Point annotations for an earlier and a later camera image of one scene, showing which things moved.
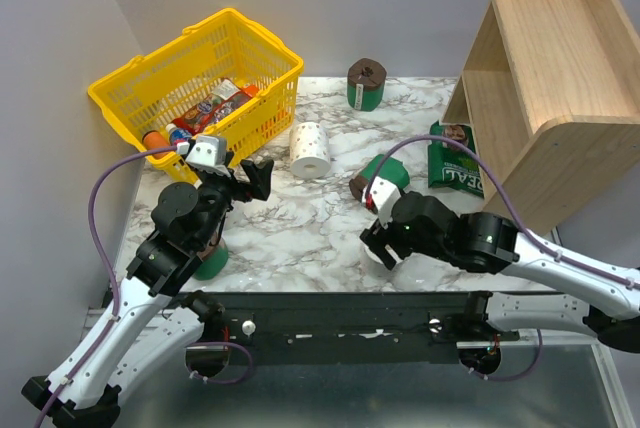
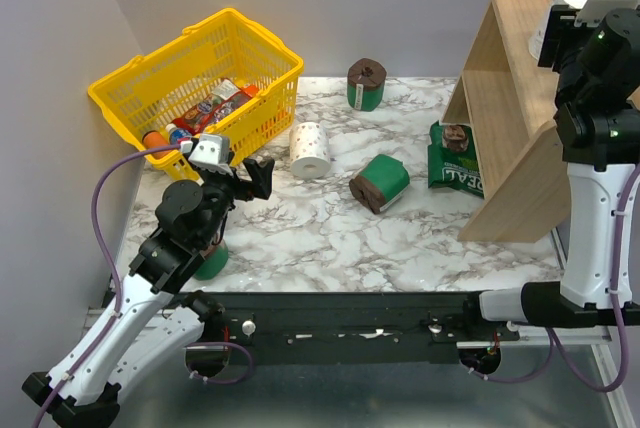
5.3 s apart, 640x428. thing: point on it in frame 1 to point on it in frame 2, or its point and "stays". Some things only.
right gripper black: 376,241 to 560,32
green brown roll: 390,169 stays
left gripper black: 261,181 stays
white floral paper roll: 310,149 stays
